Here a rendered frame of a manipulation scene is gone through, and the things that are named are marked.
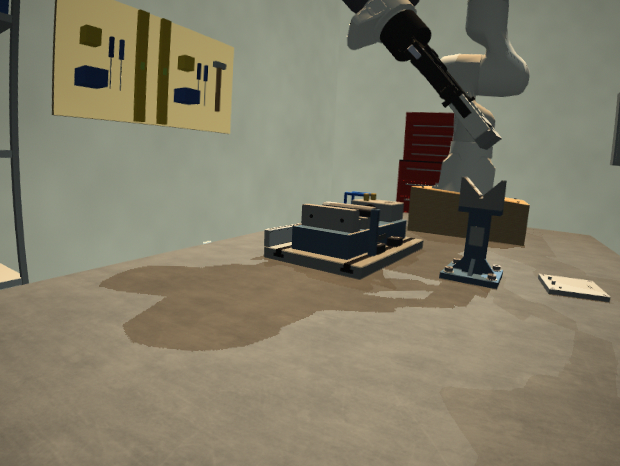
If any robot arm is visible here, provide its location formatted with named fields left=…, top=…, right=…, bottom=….
left=342, top=0, right=530, bottom=196

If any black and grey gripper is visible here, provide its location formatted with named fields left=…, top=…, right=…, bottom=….
left=380, top=10, right=489, bottom=139

